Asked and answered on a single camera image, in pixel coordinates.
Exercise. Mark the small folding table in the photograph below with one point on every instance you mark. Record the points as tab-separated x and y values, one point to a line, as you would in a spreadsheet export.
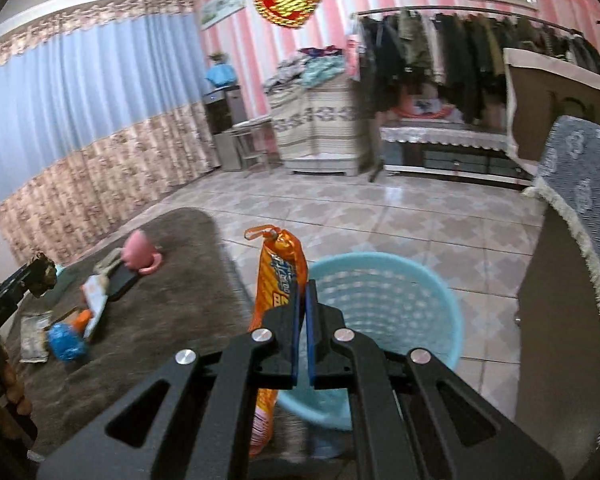
254	141

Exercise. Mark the light blue plastic basket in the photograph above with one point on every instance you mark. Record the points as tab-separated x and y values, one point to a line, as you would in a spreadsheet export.
355	313

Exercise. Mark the white illustrated booklet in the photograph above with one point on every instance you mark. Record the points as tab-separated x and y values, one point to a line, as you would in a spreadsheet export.
95	293

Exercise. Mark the clear plastic snack bag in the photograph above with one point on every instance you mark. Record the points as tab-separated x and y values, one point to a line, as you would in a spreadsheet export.
33	337

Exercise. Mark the cloth covered chest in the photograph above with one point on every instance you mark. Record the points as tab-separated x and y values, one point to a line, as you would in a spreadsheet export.
321	130

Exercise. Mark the shaggy brown carpet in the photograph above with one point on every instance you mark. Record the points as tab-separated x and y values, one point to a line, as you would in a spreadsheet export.
195	297

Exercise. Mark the pink pig mug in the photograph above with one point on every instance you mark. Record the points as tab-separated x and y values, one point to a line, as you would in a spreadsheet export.
140	255

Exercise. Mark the landscape wall poster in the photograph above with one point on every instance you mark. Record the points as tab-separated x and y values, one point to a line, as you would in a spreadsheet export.
214	11

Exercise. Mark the beige cloth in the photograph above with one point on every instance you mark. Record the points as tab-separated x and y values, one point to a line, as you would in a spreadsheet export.
110	263

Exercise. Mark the person left hand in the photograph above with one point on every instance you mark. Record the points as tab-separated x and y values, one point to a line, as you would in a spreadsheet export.
11	396

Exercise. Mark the blue covered water bottle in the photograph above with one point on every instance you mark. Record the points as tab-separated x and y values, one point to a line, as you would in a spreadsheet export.
221	74

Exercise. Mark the blue floral curtain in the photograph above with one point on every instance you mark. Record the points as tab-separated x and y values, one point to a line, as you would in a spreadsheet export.
101	114

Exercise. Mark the pile of folded clothes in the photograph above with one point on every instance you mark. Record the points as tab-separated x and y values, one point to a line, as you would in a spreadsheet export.
308	67

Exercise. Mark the black notebook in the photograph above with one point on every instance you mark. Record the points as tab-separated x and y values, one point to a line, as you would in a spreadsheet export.
121	280

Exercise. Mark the blue plastic bag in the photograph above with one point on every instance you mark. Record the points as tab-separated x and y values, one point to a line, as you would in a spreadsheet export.
65	343

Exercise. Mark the low tv bench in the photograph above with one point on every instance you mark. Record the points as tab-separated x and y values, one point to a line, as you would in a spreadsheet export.
450	151

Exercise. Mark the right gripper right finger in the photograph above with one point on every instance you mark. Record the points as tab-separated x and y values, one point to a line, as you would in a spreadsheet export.
412	417

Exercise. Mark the brown phone case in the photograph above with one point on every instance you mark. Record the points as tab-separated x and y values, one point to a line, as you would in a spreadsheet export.
68	317

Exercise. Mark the blue patterned sofa cover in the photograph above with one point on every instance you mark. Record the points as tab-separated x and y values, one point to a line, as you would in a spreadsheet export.
568	179

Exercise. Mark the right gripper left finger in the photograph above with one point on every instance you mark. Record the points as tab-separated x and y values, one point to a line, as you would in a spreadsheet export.
193	415

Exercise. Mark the brown wooden board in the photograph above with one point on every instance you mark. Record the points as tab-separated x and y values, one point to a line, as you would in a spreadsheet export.
539	90

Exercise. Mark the orange bottle cap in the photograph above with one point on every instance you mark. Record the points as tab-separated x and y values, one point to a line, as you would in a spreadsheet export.
80	322

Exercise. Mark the clothes rack with garments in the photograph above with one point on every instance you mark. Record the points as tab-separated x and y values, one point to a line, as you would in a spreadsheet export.
445	63

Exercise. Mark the water dispenser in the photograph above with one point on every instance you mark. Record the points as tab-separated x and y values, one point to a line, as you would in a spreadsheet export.
225	108

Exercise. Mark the orange snack wrapper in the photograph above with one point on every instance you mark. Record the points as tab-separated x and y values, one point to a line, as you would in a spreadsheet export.
282	262

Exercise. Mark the brown paper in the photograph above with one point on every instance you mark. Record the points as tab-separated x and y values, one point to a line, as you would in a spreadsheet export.
43	275

